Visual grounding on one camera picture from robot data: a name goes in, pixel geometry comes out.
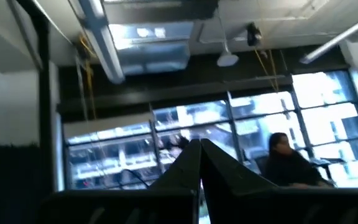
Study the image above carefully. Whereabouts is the black ceiling camera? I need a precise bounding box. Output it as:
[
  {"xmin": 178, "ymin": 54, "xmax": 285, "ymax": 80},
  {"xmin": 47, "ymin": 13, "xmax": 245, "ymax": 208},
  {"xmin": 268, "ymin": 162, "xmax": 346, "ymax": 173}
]
[{"xmin": 246, "ymin": 22, "xmax": 263, "ymax": 47}]

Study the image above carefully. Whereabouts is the shiny metal ceiling duct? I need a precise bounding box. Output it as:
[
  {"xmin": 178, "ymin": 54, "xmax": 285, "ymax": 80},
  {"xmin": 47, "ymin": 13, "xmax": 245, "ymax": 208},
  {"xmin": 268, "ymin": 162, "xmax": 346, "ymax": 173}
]
[{"xmin": 109, "ymin": 21, "xmax": 195, "ymax": 76}]

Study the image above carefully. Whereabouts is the yellow hanging cable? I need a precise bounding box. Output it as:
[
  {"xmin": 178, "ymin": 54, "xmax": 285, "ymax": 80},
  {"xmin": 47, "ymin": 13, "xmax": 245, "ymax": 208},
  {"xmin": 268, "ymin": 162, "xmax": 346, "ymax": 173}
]
[
  {"xmin": 79, "ymin": 34, "xmax": 98, "ymax": 121},
  {"xmin": 253, "ymin": 48, "xmax": 281, "ymax": 93}
]

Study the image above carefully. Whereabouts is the long white ceiling light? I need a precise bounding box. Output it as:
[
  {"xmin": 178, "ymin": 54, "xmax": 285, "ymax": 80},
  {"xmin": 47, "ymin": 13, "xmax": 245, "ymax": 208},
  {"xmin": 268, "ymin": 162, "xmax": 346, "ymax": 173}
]
[{"xmin": 73, "ymin": 0, "xmax": 126, "ymax": 85}]

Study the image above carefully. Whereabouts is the person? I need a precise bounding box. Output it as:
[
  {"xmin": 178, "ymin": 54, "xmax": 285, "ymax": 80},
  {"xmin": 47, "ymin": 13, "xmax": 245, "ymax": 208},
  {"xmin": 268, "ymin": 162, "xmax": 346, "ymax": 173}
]
[{"xmin": 264, "ymin": 132, "xmax": 335, "ymax": 189}]

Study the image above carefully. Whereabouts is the white round ceiling device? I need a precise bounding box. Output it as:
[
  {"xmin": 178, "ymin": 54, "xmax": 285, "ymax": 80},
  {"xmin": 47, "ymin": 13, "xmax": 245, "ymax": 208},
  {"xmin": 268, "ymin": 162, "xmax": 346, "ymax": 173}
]
[{"xmin": 216, "ymin": 51, "xmax": 240, "ymax": 68}]

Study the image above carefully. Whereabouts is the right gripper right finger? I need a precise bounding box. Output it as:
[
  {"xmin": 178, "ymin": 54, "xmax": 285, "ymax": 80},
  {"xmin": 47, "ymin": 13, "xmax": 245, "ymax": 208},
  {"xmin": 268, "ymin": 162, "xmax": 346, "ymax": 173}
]
[{"xmin": 200, "ymin": 139, "xmax": 358, "ymax": 224}]

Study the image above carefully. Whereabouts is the large paned window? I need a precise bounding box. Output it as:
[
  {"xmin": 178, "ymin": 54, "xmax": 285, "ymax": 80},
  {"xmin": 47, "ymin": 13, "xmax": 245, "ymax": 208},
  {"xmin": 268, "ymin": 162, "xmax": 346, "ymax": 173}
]
[{"xmin": 62, "ymin": 70, "xmax": 358, "ymax": 190}]

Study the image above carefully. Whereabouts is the white ceiling tube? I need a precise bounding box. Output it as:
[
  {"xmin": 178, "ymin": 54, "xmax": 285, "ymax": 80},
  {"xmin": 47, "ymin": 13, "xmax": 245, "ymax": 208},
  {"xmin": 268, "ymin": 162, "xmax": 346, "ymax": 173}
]
[{"xmin": 300, "ymin": 11, "xmax": 358, "ymax": 65}]

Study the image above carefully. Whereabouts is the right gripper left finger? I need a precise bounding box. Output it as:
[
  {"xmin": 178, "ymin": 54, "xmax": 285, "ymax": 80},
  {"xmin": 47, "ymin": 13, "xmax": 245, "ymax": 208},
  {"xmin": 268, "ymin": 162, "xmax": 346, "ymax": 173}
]
[{"xmin": 37, "ymin": 139, "xmax": 202, "ymax": 224}]

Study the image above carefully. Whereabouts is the black building column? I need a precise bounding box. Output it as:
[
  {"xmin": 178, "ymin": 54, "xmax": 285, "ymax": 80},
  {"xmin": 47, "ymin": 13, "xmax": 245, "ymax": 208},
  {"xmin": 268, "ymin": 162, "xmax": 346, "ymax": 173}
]
[{"xmin": 16, "ymin": 0, "xmax": 54, "ymax": 190}]

